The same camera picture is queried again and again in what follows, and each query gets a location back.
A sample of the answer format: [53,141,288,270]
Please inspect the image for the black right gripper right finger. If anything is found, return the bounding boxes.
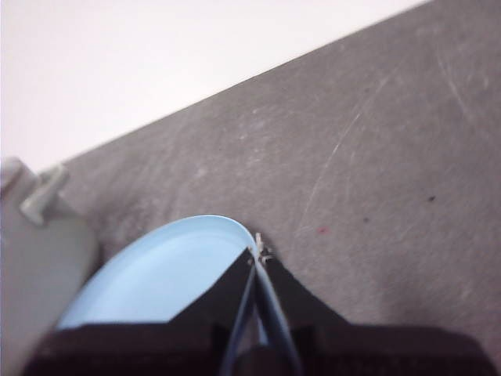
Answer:
[259,255,491,376]

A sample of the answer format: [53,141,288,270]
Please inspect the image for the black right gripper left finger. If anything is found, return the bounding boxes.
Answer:
[23,245,258,376]

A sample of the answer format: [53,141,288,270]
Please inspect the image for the light blue round plate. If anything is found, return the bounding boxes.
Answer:
[56,213,264,331]

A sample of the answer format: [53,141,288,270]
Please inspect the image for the pale green electric steamer pot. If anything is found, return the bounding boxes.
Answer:
[0,156,99,345]

